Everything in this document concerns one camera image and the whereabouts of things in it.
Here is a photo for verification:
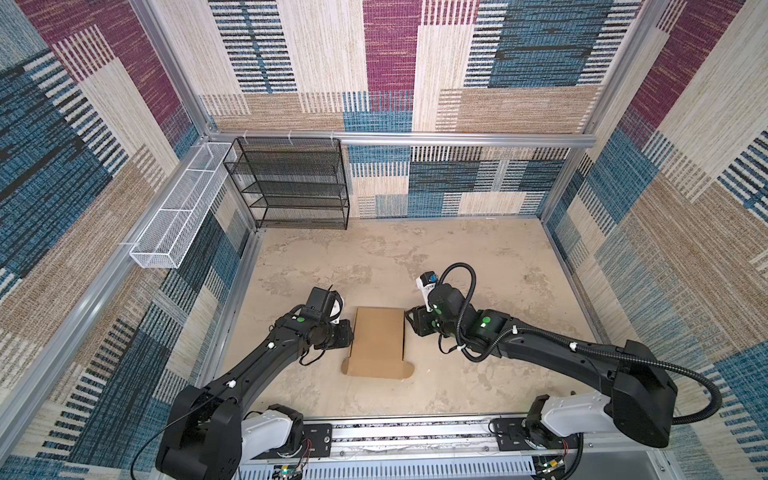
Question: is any brown cardboard box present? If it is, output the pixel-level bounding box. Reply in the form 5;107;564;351
341;307;415;380

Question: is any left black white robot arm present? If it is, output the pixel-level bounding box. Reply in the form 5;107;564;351
155;287;353;479

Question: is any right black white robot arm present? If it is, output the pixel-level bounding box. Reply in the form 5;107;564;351
405;284;722;448

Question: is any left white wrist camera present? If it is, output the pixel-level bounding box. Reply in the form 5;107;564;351
328;290;344;323

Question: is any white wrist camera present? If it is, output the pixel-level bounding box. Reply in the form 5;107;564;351
328;290;344;323
416;271;438;312

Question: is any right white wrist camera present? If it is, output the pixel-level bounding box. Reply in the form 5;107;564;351
416;271;438;312

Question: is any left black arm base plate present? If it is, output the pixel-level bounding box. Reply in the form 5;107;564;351
277;423;333;458

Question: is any aluminium front rail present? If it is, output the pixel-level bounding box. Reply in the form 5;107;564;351
152;412;667;480

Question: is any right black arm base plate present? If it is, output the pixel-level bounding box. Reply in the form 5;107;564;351
488;417;579;452

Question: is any black wire shelf rack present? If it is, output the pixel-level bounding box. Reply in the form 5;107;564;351
223;137;350;230

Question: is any white wire mesh basket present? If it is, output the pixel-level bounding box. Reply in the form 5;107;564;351
130;142;233;269

